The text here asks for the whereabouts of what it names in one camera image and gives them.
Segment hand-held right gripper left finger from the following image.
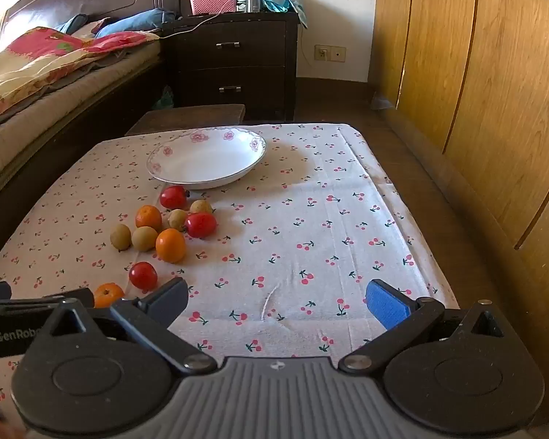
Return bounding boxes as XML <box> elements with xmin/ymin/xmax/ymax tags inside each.
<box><xmin>37</xmin><ymin>277</ymin><xmax>218</xmax><ymax>373</ymax></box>

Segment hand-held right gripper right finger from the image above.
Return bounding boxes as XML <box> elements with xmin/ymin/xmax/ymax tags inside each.
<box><xmin>337</xmin><ymin>278</ymin><xmax>520</xmax><ymax>373</ymax></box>

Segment small orange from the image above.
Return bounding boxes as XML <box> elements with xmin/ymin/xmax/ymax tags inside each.
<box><xmin>156</xmin><ymin>228</ymin><xmax>187</xmax><ymax>264</ymax></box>
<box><xmin>135</xmin><ymin>205</ymin><xmax>163</xmax><ymax>232</ymax></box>
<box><xmin>94</xmin><ymin>282</ymin><xmax>125</xmax><ymax>308</ymax></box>

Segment red cherry tomato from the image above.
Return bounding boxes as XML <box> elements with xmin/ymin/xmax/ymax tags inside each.
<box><xmin>184</xmin><ymin>213</ymin><xmax>218</xmax><ymax>239</ymax></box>
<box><xmin>128</xmin><ymin>262</ymin><xmax>158</xmax><ymax>291</ymax></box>
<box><xmin>159</xmin><ymin>185</ymin><xmax>188</xmax><ymax>210</ymax></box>

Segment white floral-rim plate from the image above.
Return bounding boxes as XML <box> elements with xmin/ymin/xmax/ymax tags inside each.
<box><xmin>146</xmin><ymin>127</ymin><xmax>267</xmax><ymax>189</ymax></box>

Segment cherry print tablecloth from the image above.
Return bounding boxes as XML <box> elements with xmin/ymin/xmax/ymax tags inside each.
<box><xmin>0</xmin><ymin>123</ymin><xmax>460</xmax><ymax>421</ymax></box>

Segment bed with floral quilt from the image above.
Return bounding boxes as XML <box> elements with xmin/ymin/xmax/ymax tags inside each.
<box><xmin>0</xmin><ymin>59</ymin><xmax>175</xmax><ymax>275</ymax></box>

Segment beige mattress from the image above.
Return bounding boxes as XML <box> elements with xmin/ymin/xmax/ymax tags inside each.
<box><xmin>0</xmin><ymin>41</ymin><xmax>163</xmax><ymax>188</ymax></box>

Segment low brown wooden stool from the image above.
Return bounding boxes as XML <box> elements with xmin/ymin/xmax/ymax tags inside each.
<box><xmin>125</xmin><ymin>104</ymin><xmax>247</xmax><ymax>137</ymax></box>

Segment light wooden wardrobe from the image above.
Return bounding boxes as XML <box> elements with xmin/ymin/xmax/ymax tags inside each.
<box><xmin>368</xmin><ymin>0</ymin><xmax>549</xmax><ymax>426</ymax></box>

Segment dark nightstand drawer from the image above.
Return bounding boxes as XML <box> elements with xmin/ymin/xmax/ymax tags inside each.
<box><xmin>174</xmin><ymin>20</ymin><xmax>288</xmax><ymax>67</ymax></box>
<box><xmin>178</xmin><ymin>66</ymin><xmax>287</xmax><ymax>113</ymax></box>

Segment floral red and cream quilt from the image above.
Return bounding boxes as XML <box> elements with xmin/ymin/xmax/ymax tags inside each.
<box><xmin>0</xmin><ymin>26</ymin><xmax>161</xmax><ymax>133</ymax></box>

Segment dark wooden nightstand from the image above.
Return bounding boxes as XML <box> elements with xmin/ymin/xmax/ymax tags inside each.
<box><xmin>158</xmin><ymin>11</ymin><xmax>300</xmax><ymax>122</ymax></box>

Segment teal cloth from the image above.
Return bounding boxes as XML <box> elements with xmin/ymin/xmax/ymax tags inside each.
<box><xmin>55</xmin><ymin>14</ymin><xmax>90</xmax><ymax>35</ymax></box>

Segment blue pillow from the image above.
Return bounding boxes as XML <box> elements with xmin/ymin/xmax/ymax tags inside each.
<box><xmin>94</xmin><ymin>9</ymin><xmax>177</xmax><ymax>40</ymax></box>

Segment pink plastic basket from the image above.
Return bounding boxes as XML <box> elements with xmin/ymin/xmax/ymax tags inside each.
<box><xmin>186</xmin><ymin>0</ymin><xmax>238</xmax><ymax>15</ymax></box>

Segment blue and white plastic bags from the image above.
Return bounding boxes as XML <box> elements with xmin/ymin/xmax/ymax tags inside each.
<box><xmin>231</xmin><ymin>0</ymin><xmax>309</xmax><ymax>28</ymax></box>

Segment beige wall socket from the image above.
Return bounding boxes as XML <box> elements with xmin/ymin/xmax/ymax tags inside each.
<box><xmin>314</xmin><ymin>45</ymin><xmax>347</xmax><ymax>62</ymax></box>

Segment white cable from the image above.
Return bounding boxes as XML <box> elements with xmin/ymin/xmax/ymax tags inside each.
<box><xmin>158</xmin><ymin>11</ymin><xmax>220</xmax><ymax>40</ymax></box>

